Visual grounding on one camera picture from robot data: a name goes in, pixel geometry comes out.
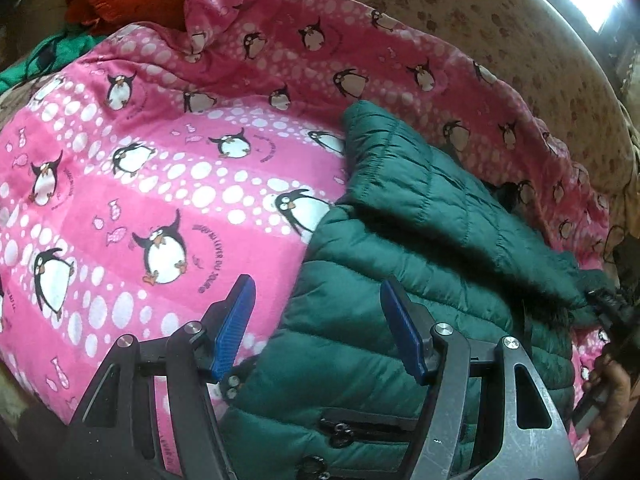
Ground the pink penguin print blanket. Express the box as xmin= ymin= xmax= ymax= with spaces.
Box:
xmin=0 ymin=0 xmax=613 ymax=480

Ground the dark green puffer jacket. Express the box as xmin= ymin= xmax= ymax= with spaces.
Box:
xmin=220 ymin=100 xmax=608 ymax=480

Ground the beige paw print bedsheet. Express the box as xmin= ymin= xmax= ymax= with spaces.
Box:
xmin=295 ymin=0 xmax=640 ymax=281

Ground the bright green cloth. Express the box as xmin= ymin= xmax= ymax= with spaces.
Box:
xmin=0 ymin=27 xmax=108 ymax=95

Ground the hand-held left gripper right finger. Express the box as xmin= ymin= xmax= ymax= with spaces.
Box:
xmin=379 ymin=279 xmax=582 ymax=480

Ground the person's right hand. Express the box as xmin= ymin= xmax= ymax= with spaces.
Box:
xmin=585 ymin=352 xmax=638 ymax=441

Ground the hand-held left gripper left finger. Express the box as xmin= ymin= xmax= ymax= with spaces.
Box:
xmin=60 ymin=274 xmax=258 ymax=480

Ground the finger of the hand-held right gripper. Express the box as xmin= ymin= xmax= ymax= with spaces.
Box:
xmin=585 ymin=285 xmax=623 ymax=317

